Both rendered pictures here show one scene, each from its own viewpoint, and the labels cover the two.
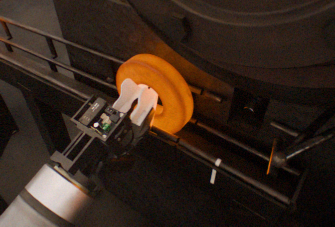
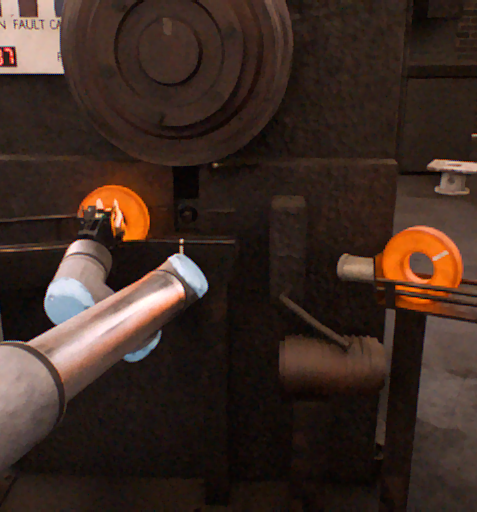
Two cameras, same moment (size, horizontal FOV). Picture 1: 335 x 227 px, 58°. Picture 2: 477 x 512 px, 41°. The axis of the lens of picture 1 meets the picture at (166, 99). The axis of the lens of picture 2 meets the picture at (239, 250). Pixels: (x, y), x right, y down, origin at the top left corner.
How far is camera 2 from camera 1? 1.07 m
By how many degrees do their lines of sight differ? 37
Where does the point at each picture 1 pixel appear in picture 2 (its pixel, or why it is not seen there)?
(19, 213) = (76, 259)
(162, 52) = not seen: hidden behind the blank
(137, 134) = (121, 230)
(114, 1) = (61, 160)
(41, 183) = (80, 246)
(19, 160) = not seen: outside the picture
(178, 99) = (139, 205)
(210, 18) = (171, 108)
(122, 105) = not seen: hidden behind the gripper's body
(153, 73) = (116, 192)
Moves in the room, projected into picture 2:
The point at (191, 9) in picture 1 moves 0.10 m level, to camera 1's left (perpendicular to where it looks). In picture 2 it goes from (162, 107) to (113, 110)
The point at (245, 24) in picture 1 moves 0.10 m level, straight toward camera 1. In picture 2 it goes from (185, 106) to (196, 112)
